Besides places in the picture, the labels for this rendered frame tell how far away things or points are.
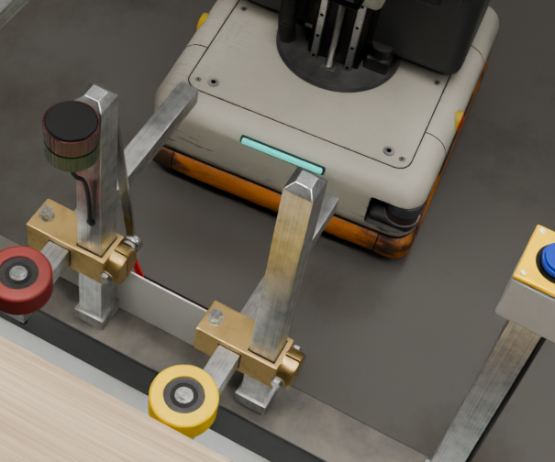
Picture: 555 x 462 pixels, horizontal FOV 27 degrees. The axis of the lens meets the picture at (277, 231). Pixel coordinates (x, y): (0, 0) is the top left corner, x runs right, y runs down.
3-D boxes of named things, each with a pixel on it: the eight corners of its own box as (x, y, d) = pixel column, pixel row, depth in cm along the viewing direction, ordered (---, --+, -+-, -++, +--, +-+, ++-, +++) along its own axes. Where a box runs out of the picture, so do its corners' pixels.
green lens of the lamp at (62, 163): (64, 121, 126) (63, 107, 124) (111, 144, 125) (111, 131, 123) (32, 157, 122) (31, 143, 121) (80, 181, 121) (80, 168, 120)
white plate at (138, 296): (47, 266, 162) (44, 224, 154) (207, 349, 157) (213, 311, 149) (45, 269, 161) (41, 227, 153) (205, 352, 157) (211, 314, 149)
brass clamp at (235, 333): (214, 316, 150) (216, 295, 146) (305, 363, 148) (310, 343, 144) (190, 351, 147) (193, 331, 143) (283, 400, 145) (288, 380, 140)
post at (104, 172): (94, 309, 162) (91, 75, 124) (115, 320, 162) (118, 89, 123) (80, 327, 160) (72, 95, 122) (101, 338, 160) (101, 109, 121)
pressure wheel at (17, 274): (15, 283, 148) (9, 232, 139) (67, 312, 147) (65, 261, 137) (-23, 329, 144) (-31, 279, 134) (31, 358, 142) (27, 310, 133)
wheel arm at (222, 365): (315, 204, 163) (319, 186, 160) (336, 215, 162) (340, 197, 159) (158, 447, 138) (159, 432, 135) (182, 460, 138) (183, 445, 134)
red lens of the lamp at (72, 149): (63, 105, 124) (62, 92, 122) (111, 129, 123) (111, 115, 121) (31, 141, 120) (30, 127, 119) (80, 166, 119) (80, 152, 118)
